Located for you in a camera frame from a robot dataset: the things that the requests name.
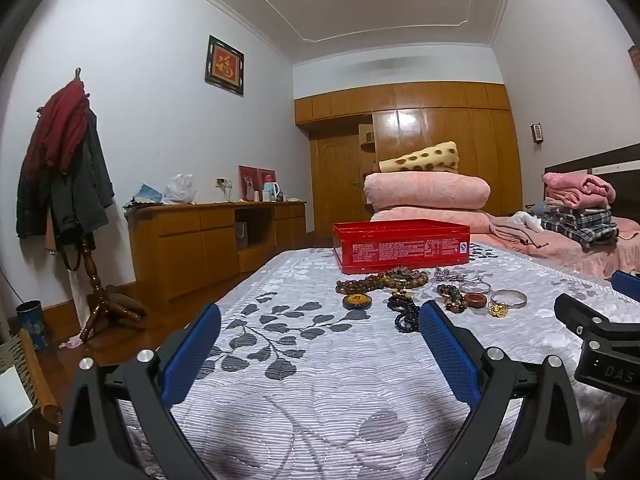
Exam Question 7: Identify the folded plaid clothes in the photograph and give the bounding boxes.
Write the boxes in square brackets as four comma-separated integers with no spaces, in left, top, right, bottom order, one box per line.
[540,207,621,251]

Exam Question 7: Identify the dark red garment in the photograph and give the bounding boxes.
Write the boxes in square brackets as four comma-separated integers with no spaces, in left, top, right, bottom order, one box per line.
[22,81,92,181]

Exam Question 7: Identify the wooden sideboard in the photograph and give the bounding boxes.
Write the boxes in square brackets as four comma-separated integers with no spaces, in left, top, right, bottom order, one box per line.
[125,201,307,303]

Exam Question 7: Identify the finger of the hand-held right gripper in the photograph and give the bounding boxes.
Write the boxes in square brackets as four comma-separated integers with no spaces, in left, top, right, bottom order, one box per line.
[611,270,640,306]
[554,292,640,347]

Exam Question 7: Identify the white cloth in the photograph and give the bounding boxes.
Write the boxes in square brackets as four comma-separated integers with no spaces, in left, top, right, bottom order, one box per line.
[510,211,543,231]

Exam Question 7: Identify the dark blue bin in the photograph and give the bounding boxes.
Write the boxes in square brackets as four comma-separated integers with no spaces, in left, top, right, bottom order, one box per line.
[16,300,51,353]

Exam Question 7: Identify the brown wooden bead bracelet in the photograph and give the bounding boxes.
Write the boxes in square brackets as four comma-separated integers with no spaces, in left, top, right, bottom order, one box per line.
[385,267,432,291]

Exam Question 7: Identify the red tin box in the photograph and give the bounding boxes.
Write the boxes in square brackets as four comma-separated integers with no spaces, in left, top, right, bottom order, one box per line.
[332,220,472,276]

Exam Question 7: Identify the yellow spotted pillow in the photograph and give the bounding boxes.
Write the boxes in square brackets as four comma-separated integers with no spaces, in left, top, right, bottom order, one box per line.
[378,141,460,175]

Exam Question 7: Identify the grey leaf-patterned bedspread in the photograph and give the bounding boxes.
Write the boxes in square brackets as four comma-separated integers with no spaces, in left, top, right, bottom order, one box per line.
[120,242,621,480]

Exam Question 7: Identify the dark hanging coats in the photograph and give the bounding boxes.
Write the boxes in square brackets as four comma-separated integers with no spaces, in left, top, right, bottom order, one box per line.
[16,107,116,241]

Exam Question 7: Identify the wide silver bangle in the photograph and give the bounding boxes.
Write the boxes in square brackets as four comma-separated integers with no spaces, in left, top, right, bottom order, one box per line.
[490,289,528,308]

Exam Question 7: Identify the large red photo frame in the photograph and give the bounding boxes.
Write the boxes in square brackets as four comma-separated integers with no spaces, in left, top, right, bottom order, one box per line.
[238,165,259,202]

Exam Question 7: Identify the white plastic bag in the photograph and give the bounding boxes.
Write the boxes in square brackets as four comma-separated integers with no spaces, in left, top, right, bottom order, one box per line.
[162,173,197,204]

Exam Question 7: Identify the blue cloth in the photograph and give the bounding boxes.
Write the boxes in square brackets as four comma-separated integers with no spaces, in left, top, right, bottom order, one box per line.
[131,182,165,206]

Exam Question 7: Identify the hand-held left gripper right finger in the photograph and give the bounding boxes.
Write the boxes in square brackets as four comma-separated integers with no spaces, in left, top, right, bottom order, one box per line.
[419,300,586,480]

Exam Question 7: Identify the multicoloured bead bracelet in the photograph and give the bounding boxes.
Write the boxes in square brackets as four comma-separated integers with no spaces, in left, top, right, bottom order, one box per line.
[436,282,468,313]

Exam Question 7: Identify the folded pink blanket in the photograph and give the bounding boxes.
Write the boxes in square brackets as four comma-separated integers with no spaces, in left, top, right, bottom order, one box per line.
[362,171,492,212]
[370,208,496,235]

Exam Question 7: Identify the dark bed headboard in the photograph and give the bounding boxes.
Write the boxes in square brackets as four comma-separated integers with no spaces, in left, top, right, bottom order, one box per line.
[543,142,640,223]

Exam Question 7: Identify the wooden coat rack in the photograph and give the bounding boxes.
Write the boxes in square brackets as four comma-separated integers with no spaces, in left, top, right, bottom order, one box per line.
[70,67,146,343]

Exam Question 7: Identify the pink bed sheet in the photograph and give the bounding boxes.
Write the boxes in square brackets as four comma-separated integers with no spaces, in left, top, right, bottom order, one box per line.
[470,212,640,281]

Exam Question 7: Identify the folded pink clothes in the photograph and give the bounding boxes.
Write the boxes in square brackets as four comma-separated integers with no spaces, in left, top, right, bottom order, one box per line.
[542,172,617,209]

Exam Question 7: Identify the amber bead necklace with pendant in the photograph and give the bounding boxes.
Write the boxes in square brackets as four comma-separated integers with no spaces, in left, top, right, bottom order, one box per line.
[335,270,401,311]

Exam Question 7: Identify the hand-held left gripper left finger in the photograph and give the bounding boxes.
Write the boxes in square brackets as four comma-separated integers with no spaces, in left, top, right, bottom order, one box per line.
[56,302,222,480]

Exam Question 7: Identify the wooden chair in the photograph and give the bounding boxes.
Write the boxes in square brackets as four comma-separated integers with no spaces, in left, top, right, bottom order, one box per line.
[0,330,63,480]

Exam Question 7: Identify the dark purple bead bracelet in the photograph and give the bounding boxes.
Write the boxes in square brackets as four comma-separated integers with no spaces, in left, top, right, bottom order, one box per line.
[387,290,422,333]

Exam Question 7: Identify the silver bead chain bear pendant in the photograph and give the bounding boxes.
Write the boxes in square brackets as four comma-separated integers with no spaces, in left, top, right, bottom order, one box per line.
[434,266,471,283]

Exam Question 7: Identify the framed red wall picture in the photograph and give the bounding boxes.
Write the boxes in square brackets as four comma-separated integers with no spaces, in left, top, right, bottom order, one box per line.
[204,35,245,97]

